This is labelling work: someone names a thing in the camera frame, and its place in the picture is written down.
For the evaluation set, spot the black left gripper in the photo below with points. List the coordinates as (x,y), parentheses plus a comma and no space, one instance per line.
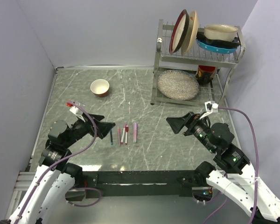
(102,127)

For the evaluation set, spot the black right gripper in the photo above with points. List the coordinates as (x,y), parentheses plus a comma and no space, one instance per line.
(189,120)

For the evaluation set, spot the blue pen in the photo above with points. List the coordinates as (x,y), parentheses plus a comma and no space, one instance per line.
(111,137)

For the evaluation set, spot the thin white red pen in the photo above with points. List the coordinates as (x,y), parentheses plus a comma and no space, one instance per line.
(123,134)

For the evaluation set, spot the thick white red marker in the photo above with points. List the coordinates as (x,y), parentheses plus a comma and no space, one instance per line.
(126,134)

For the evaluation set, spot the pink highlighter pen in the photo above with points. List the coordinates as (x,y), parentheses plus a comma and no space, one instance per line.
(135,132)

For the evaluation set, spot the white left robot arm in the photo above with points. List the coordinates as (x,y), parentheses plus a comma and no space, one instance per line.
(55,176)

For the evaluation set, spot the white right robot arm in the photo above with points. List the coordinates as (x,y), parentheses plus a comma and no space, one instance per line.
(241,184)

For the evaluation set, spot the cream red bowl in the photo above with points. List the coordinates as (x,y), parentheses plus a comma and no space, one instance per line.
(100,87)

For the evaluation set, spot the speckled grey plate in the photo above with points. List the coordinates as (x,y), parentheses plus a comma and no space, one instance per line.
(178,85)

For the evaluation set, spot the steel dish rack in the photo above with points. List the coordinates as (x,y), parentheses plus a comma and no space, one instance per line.
(196,56)

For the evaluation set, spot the red black cup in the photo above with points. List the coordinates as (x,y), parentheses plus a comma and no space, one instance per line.
(204,74)

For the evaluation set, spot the black base bar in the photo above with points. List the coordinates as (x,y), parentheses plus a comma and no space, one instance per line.
(141,183)

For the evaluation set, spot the blue dotted dish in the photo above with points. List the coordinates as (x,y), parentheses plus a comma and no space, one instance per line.
(214,49)

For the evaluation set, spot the black dish on rack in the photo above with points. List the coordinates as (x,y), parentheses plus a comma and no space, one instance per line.
(216,43)

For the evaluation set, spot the red rimmed plate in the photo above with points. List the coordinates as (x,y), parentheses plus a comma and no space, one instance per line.
(179,32)

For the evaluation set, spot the cream plate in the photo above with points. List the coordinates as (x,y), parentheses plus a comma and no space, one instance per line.
(191,33)

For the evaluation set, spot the cream bowl on rack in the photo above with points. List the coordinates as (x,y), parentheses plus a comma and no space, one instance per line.
(220,32)

